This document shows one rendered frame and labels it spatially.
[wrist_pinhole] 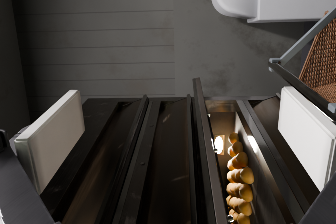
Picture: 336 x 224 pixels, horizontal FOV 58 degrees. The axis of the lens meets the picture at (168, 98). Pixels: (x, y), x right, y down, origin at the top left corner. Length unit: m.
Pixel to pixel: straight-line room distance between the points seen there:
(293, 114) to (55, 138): 0.13
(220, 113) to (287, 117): 1.69
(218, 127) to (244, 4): 1.42
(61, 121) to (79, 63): 3.71
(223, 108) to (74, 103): 1.70
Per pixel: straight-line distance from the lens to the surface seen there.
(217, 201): 0.78
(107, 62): 3.78
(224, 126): 1.91
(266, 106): 1.81
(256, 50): 3.73
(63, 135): 0.18
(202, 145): 1.02
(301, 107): 0.17
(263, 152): 1.31
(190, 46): 3.63
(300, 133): 0.18
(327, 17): 1.20
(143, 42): 3.67
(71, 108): 0.19
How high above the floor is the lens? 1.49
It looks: 3 degrees up
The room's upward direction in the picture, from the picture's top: 91 degrees counter-clockwise
